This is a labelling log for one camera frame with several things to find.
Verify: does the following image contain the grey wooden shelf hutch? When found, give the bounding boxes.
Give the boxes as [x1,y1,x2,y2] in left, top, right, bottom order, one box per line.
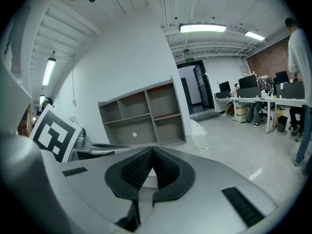
[97,76,187,147]

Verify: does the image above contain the low white cabinet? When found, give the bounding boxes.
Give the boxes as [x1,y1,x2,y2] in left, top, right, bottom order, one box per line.
[190,119,210,151]

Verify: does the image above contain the long white office table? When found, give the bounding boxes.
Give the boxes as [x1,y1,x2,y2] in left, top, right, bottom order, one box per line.
[214,96,307,134]

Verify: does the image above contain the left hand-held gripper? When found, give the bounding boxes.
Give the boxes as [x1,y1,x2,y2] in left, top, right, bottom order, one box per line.
[30,103,134,163]

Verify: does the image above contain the black trash bin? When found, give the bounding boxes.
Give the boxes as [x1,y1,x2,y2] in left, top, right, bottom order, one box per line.
[277,116,289,133]

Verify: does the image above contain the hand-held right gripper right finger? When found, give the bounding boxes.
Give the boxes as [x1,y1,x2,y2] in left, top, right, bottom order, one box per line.
[152,145,196,208]

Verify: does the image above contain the black framed door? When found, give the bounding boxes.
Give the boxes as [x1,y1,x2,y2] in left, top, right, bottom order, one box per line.
[176,59,215,115]

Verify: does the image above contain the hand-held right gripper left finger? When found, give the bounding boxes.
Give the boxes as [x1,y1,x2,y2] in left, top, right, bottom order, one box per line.
[104,145,154,233]

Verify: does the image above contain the small black monitor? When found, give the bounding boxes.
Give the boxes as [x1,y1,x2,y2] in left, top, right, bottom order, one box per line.
[218,80,231,93]

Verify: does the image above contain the person's white printed shirt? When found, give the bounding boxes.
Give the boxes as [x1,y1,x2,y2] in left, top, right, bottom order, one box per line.
[0,20,16,71]

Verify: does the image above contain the white hanging wall cable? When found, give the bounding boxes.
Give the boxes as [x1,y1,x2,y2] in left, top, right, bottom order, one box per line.
[71,54,78,107]

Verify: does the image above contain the large black monitor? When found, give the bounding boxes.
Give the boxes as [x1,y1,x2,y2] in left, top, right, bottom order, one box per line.
[238,75,258,89]

